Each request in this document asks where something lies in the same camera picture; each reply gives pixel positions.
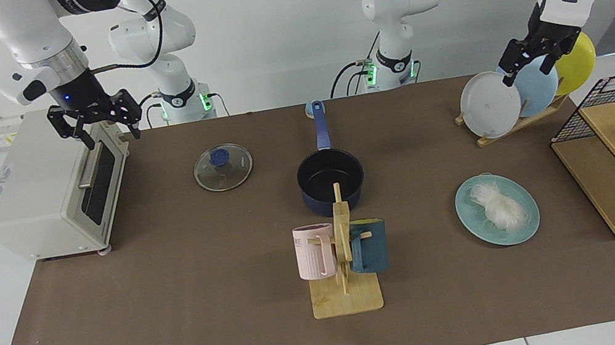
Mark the glass lid with blue knob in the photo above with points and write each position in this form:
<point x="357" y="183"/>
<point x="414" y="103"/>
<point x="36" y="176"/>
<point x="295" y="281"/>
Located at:
<point x="223" y="171"/>

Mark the white vermicelli bundle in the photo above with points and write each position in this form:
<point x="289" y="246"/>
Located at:
<point x="499" y="206"/>

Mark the light blue round plate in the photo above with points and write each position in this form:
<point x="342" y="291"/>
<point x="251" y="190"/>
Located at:
<point x="537" y="90"/>

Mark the yellow round plate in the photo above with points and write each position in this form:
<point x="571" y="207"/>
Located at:
<point x="577" y="65"/>

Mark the white round plate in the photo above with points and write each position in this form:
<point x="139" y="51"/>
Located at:
<point x="487" y="108"/>

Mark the wooden plate rack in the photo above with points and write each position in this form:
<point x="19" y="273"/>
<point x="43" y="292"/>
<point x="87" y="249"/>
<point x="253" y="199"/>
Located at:
<point x="524" y="123"/>

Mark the teal round plate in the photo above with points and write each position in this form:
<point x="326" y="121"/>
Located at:
<point x="475" y="219"/>

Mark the pale toaster oven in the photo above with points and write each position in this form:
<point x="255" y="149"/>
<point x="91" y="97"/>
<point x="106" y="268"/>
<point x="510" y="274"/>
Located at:
<point x="34" y="181"/>

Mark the brown table cloth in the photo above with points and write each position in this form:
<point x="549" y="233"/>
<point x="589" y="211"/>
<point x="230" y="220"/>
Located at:
<point x="178" y="294"/>

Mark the small blue round thing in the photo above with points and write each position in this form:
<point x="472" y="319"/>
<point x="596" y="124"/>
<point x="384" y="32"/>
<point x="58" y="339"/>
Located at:
<point x="310" y="111"/>

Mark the pink ribbed cup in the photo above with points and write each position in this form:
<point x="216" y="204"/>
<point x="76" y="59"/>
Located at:
<point x="314" y="256"/>

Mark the dark teal cup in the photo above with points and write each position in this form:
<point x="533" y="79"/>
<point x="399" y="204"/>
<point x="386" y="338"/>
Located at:
<point x="371" y="249"/>

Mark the wooden cup stand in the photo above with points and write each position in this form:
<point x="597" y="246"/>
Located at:
<point x="347" y="297"/>

